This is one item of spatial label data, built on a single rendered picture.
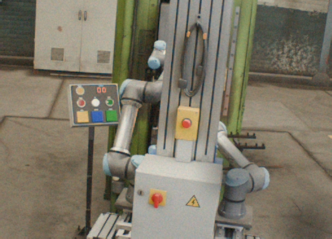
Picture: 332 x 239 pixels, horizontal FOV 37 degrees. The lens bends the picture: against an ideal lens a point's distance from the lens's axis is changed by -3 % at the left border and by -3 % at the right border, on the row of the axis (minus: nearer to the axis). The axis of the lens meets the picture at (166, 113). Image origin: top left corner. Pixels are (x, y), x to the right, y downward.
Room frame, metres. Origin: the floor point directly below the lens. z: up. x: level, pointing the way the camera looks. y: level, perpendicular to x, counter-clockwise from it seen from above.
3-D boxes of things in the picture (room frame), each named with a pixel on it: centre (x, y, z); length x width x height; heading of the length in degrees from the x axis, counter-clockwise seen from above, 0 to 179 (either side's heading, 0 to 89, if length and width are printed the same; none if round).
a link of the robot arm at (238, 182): (2.40, -0.40, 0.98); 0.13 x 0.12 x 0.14; 126
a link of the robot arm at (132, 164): (2.47, 0.11, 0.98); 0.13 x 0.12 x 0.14; 77
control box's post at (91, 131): (3.37, 0.51, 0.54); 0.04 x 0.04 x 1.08; 1
